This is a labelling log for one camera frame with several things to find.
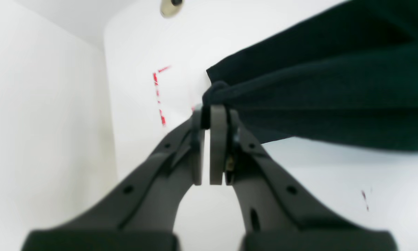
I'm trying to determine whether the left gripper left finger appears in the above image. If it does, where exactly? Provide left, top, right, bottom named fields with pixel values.
left=22, top=106, right=204, bottom=251

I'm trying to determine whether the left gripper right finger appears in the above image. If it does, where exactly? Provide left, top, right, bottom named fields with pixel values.
left=209, top=106, right=397, bottom=251

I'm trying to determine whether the black t-shirt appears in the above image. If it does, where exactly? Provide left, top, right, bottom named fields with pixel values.
left=203, top=0, right=418, bottom=151

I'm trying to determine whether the red tape rectangle marking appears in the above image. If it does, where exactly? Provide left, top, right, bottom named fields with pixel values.
left=153, top=65, right=196, bottom=131

